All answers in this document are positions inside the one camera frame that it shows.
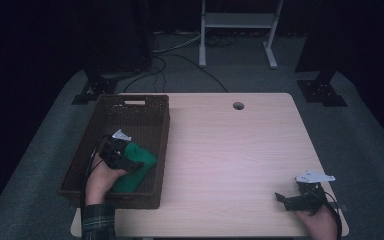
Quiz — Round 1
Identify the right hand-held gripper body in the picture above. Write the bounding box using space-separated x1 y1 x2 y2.
284 169 336 213

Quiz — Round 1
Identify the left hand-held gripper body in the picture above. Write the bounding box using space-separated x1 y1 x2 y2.
98 129 138 171

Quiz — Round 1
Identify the green t-shirt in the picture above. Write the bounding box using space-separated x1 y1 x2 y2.
111 141 159 194

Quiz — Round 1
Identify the brown wicker basket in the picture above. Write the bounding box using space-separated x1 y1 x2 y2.
57 93 171 210

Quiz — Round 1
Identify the person's right hand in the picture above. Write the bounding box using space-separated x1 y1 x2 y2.
294 206 340 240

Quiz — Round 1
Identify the person's left hand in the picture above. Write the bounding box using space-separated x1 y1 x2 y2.
84 156 129 206

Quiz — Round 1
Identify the black stand base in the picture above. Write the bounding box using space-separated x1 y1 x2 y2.
296 68 348 108
71 68 119 106

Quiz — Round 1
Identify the white metal stand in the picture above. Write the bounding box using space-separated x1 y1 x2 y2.
198 0 285 70

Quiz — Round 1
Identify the left hand-held gripper black cable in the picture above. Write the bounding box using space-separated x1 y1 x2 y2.
79 134 111 214

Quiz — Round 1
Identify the hand-held gripper black cable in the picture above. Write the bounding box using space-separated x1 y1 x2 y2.
79 134 111 214
319 191 344 240

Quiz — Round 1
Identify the right hand-held gripper black cable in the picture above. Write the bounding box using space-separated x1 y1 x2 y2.
319 191 344 240

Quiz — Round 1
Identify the looped black floor cable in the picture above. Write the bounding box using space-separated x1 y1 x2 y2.
123 56 168 94

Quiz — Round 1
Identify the long black floor cable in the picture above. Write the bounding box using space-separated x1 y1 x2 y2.
159 53 229 94

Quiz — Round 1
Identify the white floor cable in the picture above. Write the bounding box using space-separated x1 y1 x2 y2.
153 33 203 54

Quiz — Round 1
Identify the black cable bundle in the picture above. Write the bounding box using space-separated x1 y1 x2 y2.
204 33 239 48

